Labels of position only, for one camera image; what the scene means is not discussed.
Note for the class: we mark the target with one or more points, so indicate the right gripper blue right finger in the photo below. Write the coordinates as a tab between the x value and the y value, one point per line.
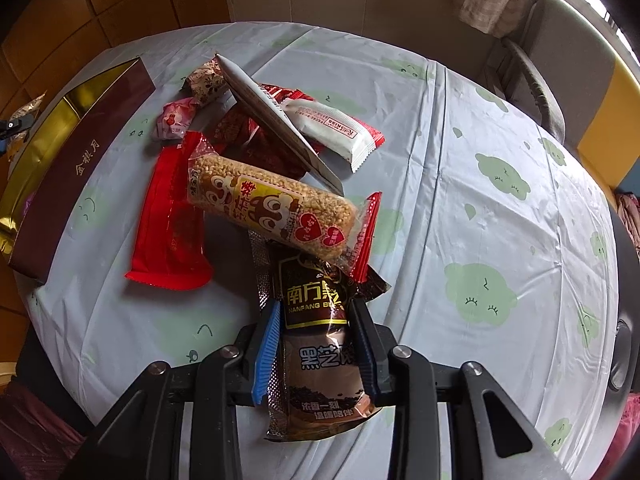
371	345

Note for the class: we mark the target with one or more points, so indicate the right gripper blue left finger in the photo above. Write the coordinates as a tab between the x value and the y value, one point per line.
259	343

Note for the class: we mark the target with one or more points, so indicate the dark brown sesame paste sachet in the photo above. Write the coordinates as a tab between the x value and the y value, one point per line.
315	388

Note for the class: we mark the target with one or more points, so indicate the long silver gold stick sachet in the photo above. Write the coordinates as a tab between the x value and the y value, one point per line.
265	110

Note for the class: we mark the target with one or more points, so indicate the maroon gold gift box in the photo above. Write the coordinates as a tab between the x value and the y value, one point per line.
58	159

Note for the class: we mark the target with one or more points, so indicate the puffed rice bar cartoon wrapper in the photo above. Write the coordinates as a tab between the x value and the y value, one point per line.
320	223

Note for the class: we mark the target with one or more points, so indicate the flat red foil packet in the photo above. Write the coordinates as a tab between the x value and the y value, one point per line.
169	246

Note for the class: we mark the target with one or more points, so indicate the pale blue cloud tablecloth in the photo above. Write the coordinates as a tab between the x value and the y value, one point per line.
497	245

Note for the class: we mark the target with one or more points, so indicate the pink heart candy packet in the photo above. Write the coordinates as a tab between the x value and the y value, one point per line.
175	120

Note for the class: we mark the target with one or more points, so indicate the pink floral snack packet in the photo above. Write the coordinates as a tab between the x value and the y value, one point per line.
206	83

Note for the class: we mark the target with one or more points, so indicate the crumpled red foil packet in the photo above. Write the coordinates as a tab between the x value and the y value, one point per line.
237	136

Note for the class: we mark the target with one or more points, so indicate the white red wafer packet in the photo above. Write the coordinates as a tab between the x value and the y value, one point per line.
344	135

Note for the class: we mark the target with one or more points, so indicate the dark red jacket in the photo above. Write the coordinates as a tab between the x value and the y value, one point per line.
35	442

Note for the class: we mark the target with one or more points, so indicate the yellow cushion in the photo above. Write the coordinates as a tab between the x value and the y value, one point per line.
609	148

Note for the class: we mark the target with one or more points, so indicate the grey armchair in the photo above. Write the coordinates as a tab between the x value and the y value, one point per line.
556	66

